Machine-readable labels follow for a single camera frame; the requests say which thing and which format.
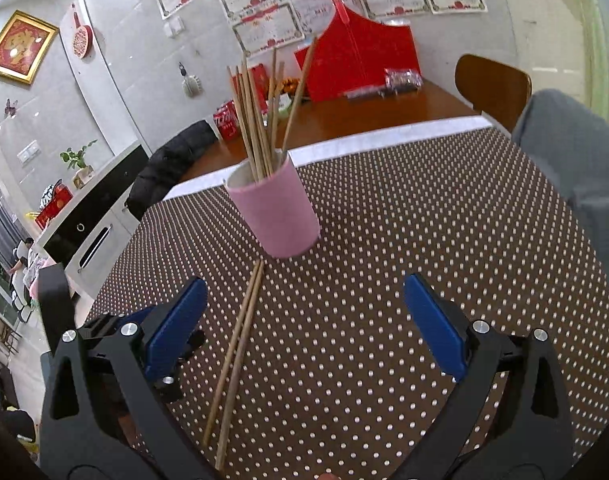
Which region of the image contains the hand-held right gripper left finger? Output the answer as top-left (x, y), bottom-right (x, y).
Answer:
top-left (37, 276), bottom-right (220, 480)

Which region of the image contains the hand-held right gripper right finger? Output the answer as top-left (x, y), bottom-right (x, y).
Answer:
top-left (389, 274), bottom-right (575, 480)

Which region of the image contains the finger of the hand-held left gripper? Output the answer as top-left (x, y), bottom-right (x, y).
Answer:
top-left (37, 262), bottom-right (76, 356)

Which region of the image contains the long wooden chopstick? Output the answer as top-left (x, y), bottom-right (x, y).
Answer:
top-left (215, 261), bottom-right (266, 472)
top-left (202, 260), bottom-right (263, 447)

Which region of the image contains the pink cup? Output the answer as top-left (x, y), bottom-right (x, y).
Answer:
top-left (224, 152), bottom-right (321, 260)

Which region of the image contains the bunch of chopsticks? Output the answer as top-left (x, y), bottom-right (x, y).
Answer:
top-left (227, 35), bottom-right (318, 181)

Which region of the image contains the red box with gold print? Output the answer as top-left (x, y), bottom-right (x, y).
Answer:
top-left (34, 182), bottom-right (74, 228)

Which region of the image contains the brown polka dot tablecloth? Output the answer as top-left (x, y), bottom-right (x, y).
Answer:
top-left (84, 115), bottom-right (609, 480)

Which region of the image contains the black and white cabinet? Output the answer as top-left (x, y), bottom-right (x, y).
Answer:
top-left (42, 142), bottom-right (152, 291)

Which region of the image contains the small potted plant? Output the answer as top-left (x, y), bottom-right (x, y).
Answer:
top-left (60, 140), bottom-right (98, 188)

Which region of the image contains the black jacket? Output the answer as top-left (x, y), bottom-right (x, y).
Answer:
top-left (126, 120), bottom-right (220, 221)

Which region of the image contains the red cola can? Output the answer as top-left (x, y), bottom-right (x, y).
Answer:
top-left (213, 101), bottom-right (240, 141)

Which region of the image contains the grey cloth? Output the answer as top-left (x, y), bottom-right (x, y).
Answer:
top-left (512, 89), bottom-right (609, 281)

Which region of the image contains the hanging scrub brush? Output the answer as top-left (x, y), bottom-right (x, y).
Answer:
top-left (178, 62), bottom-right (204, 98)

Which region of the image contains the wooden chair back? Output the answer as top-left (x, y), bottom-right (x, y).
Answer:
top-left (455, 54), bottom-right (533, 133)

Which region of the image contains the clear plastic packet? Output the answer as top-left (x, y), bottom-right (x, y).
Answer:
top-left (385, 67), bottom-right (423, 92)

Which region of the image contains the gold framed red picture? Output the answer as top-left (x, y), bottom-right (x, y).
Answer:
top-left (0, 10), bottom-right (60, 85)

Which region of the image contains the red gift box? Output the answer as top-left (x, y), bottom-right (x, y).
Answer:
top-left (244, 63), bottom-right (269, 103)

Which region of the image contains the red round paper-cut ornament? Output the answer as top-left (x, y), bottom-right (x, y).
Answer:
top-left (70, 4), bottom-right (94, 61)

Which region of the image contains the red gift bag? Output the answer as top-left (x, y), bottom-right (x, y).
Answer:
top-left (293, 0), bottom-right (421, 102)

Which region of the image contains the wall of award certificates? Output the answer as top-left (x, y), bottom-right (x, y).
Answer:
top-left (156, 0), bottom-right (487, 53)

